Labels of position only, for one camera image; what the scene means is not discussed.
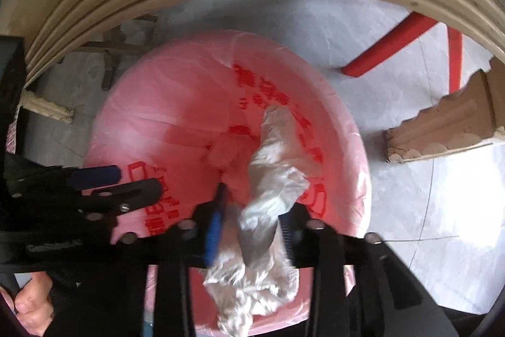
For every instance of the carved beige table leg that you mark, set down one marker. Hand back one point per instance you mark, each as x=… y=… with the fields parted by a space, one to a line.
x=43 y=106
x=453 y=120

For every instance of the white tissue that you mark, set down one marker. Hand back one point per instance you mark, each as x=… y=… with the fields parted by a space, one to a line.
x=272 y=171

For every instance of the pink-lined trash bin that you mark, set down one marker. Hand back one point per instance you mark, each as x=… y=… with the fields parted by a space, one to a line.
x=165 y=116

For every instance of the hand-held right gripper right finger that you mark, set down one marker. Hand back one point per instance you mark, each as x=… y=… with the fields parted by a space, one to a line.
x=288 y=238

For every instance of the dark wooden rack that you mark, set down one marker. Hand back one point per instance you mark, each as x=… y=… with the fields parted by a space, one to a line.
x=114 y=45

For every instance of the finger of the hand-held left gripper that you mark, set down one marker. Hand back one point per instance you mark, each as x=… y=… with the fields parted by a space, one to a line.
x=134 y=194
x=94 y=176

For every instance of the person's left hand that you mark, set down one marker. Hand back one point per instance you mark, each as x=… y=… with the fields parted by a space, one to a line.
x=29 y=301

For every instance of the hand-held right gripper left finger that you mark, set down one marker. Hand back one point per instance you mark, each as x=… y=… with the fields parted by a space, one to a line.
x=215 y=232

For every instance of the red plastic stool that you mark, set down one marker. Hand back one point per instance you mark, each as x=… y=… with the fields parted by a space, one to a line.
x=386 y=45

